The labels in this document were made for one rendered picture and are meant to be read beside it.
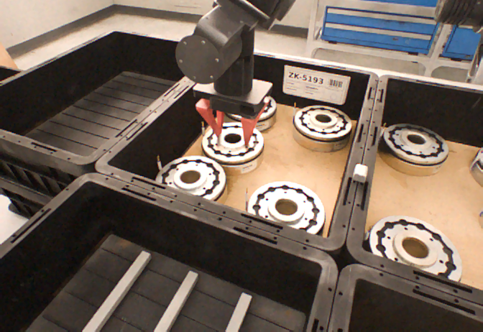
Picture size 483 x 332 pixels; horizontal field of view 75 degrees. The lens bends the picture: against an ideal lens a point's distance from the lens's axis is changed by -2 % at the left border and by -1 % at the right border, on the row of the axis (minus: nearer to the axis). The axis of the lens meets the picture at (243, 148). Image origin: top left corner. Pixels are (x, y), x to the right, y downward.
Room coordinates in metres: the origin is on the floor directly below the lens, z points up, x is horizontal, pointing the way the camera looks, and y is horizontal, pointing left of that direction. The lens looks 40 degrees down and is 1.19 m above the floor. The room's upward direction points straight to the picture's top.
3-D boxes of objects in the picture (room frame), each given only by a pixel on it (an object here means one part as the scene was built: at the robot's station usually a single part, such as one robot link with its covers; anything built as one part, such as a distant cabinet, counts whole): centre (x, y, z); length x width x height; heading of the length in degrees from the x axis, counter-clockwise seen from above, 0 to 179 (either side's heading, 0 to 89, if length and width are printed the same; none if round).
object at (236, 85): (0.42, 0.01, 0.98); 0.10 x 0.07 x 0.07; 67
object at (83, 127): (0.52, 0.25, 0.87); 0.40 x 0.30 x 0.11; 157
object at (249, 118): (0.41, 0.00, 0.91); 0.07 x 0.07 x 0.09; 67
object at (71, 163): (0.52, 0.25, 0.92); 0.40 x 0.30 x 0.02; 157
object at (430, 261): (0.21, -0.20, 0.86); 0.05 x 0.05 x 0.01
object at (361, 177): (0.26, -0.13, 0.94); 0.02 x 0.01 x 0.01; 157
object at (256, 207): (0.27, -0.06, 0.86); 0.10 x 0.10 x 0.01
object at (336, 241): (0.40, -0.03, 0.92); 0.40 x 0.30 x 0.02; 157
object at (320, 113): (0.47, -0.14, 0.86); 0.05 x 0.05 x 0.01
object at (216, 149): (0.42, 0.02, 0.86); 0.10 x 0.10 x 0.01
